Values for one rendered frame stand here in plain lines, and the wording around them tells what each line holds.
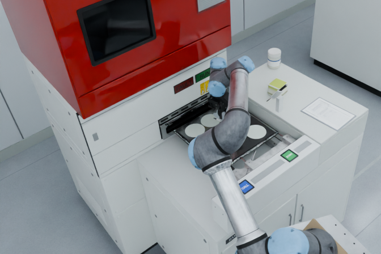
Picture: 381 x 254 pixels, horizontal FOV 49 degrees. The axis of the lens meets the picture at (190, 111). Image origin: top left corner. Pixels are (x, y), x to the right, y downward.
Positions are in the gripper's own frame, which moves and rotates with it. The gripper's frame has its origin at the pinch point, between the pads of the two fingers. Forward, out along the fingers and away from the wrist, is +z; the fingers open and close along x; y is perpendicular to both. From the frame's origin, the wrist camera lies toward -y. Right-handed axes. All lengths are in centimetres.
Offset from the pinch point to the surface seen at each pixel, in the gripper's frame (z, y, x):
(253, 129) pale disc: 1.7, -14.1, -3.2
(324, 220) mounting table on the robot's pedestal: 10, -62, 22
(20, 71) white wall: 25, 175, 8
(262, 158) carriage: 3.7, -26.6, 9.6
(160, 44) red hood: -49, 18, 18
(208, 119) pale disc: 1.7, 8.9, 1.6
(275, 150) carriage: 3.7, -29.0, 2.2
